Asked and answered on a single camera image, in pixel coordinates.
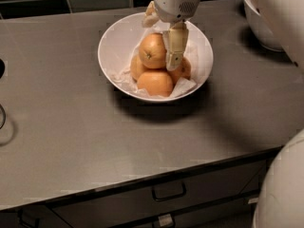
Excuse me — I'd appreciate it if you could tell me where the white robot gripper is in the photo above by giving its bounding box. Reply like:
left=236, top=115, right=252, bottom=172
left=142, top=0, right=200, bottom=71

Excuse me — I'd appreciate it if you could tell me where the orange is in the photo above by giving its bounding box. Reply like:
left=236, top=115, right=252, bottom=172
left=139, top=33, right=166, bottom=69
left=168, top=57, right=191, bottom=85
left=130, top=55, right=147, bottom=81
left=137, top=70, right=174, bottom=97

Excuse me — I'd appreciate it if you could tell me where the white ceramic bowl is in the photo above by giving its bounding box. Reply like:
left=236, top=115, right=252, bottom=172
left=98, top=12, right=214, bottom=103

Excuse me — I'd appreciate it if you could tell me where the white bowl with strawberries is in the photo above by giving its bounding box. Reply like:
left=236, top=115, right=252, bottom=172
left=243, top=0, right=283, bottom=52

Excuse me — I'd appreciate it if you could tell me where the white paper liner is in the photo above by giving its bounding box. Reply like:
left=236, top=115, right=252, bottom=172
left=109, top=27, right=198, bottom=101

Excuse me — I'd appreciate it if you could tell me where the dark drawer front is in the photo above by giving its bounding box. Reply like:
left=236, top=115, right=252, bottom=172
left=54, top=160, right=266, bottom=228

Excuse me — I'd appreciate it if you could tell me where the black drawer handle centre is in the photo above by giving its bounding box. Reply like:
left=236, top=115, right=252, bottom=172
left=151, top=181, right=187, bottom=202

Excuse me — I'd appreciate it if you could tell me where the black drawer handle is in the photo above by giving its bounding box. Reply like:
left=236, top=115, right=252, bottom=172
left=151, top=181, right=187, bottom=202
left=17, top=209, right=41, bottom=228

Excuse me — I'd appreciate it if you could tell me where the black cable loop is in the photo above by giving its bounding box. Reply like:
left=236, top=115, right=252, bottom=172
left=0, top=103, right=8, bottom=131

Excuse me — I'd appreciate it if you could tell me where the lower drawer handle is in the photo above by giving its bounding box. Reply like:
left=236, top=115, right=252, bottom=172
left=152, top=214, right=176, bottom=228

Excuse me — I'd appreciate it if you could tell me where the black drawer handle left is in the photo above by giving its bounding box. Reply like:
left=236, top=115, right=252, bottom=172
left=17, top=209, right=41, bottom=228

